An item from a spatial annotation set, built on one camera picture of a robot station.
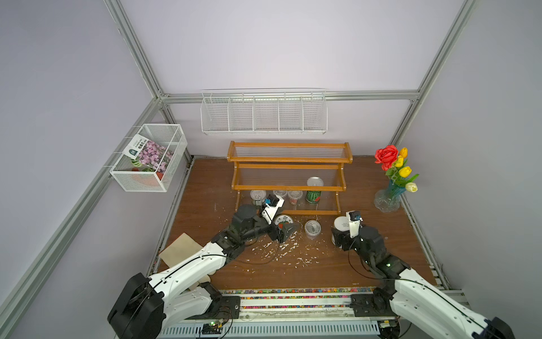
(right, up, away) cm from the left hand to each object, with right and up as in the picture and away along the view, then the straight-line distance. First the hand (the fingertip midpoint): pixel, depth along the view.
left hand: (290, 217), depth 74 cm
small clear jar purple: (-3, +7, +22) cm, 23 cm away
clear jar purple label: (+10, -7, +13) cm, 18 cm away
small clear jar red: (+3, +5, +22) cm, 23 cm away
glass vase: (+45, +4, +19) cm, 49 cm away
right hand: (+21, -5, +10) cm, 24 cm away
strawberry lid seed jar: (-3, -4, +12) cm, 13 cm away
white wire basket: (-57, +15, -2) cm, 59 cm away
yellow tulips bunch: (+41, +15, +2) cm, 44 cm away
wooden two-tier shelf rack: (0, +19, +22) cm, 29 cm away
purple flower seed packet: (-53, +25, -1) cm, 59 cm away
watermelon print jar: (+12, +5, +21) cm, 25 cm away
